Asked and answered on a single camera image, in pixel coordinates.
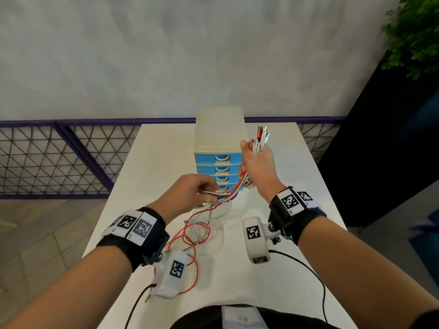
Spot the person's left hand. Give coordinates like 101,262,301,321
147,173,220,226

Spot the person's right hand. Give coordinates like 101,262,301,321
238,140,287,205

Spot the white cable bundle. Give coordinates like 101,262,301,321
187,132,272,256

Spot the blue and white drawer cabinet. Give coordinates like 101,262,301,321
193,106,247,199

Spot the person's left forearm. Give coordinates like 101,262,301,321
0,245,134,329

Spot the person's right forearm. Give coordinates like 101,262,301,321
298,215,439,329

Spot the person's black shirt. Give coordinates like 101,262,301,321
170,304,439,329

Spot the white table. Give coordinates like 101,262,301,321
82,122,359,329

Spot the purple metal mesh fence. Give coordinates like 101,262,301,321
0,116,347,200

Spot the black partition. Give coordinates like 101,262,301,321
317,58,439,228

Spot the clear badge holder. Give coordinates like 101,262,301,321
221,305,270,329

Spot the blue seat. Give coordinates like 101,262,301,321
408,208,439,288

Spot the green plant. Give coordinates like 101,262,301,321
380,0,439,80

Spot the black left wrist strap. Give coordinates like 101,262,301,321
96,207,171,273

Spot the black wrist strap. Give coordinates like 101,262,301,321
96,207,171,273
268,186,327,246

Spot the black right wrist strap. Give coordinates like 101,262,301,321
268,186,327,246

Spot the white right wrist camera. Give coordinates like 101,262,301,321
241,217,282,265

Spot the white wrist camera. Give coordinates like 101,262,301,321
150,249,189,299
241,217,282,265

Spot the black right camera cable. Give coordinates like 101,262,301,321
268,249,329,324

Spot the black camera cable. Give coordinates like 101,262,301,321
268,249,329,324
124,283,157,329

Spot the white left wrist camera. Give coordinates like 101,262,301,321
150,249,189,299

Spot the black left camera cable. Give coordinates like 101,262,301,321
124,283,157,329

